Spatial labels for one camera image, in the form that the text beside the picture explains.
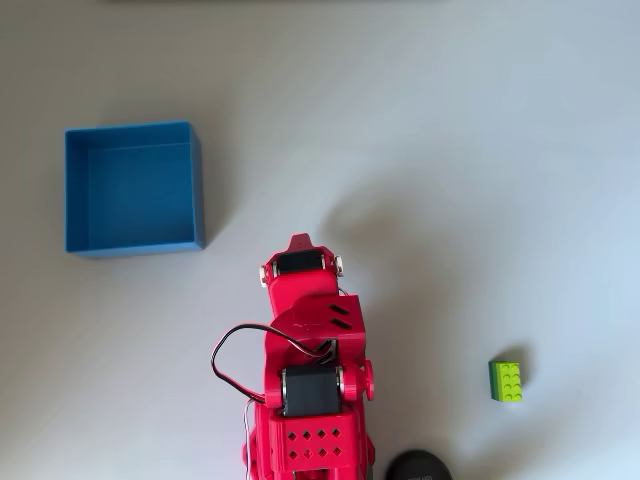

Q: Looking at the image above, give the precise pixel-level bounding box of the thin cable along arm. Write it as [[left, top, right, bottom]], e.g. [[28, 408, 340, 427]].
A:
[[242, 398, 257, 474]]

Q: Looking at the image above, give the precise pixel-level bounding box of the black round object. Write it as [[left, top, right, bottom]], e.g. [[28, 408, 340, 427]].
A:
[[384, 449, 454, 480]]

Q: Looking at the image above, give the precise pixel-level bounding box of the green lego brick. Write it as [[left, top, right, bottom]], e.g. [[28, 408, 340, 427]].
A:
[[488, 359, 526, 404]]

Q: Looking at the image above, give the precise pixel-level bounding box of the blue box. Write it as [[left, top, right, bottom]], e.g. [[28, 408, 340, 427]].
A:
[[63, 120, 206, 260]]

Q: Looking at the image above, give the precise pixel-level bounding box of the black red looped cable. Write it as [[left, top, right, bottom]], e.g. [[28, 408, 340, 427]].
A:
[[210, 324, 337, 404]]

